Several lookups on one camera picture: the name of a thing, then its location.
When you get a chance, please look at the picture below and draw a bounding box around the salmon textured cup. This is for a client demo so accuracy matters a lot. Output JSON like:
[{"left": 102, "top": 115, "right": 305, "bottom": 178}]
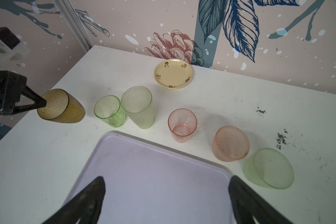
[{"left": 212, "top": 126, "right": 250, "bottom": 162}]

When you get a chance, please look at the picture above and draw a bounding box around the small green ribbed cup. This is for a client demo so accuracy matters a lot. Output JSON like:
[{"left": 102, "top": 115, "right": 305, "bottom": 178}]
[{"left": 94, "top": 95, "right": 127, "bottom": 128}]

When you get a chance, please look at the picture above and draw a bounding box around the pink clear cup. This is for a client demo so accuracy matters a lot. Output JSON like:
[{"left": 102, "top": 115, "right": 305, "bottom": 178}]
[{"left": 168, "top": 108, "right": 197, "bottom": 143}]

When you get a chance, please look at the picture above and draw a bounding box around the small brown textured cup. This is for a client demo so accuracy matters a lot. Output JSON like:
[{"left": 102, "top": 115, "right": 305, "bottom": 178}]
[{"left": 37, "top": 89, "right": 85, "bottom": 124}]

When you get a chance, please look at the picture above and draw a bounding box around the pale green textured cup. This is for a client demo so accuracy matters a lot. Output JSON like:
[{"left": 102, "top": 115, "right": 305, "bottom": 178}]
[{"left": 243, "top": 148, "right": 295, "bottom": 189}]

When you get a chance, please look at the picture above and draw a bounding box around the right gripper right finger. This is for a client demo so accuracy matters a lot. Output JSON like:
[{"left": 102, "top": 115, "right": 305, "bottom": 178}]
[{"left": 228, "top": 175, "right": 292, "bottom": 224}]

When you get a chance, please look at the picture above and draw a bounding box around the cream patterned saucer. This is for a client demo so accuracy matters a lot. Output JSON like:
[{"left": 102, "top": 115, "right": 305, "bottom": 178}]
[{"left": 154, "top": 59, "right": 193, "bottom": 89}]

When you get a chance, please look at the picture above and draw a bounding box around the lilac plastic tray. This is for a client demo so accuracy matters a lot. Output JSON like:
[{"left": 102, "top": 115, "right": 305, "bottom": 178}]
[{"left": 66, "top": 132, "right": 233, "bottom": 224}]

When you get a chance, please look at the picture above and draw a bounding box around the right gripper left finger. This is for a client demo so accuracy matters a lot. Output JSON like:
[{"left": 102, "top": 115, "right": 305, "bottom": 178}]
[{"left": 44, "top": 176, "right": 106, "bottom": 224}]

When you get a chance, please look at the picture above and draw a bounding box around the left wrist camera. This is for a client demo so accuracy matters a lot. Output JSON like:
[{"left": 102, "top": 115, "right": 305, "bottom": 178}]
[{"left": 0, "top": 27, "right": 30, "bottom": 66}]

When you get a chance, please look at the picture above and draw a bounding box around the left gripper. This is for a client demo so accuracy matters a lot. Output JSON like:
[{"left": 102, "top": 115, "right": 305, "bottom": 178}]
[{"left": 0, "top": 71, "right": 47, "bottom": 116}]

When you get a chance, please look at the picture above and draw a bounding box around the tall pale green cup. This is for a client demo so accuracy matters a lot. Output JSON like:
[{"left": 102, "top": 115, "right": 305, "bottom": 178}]
[{"left": 121, "top": 86, "right": 155, "bottom": 129}]

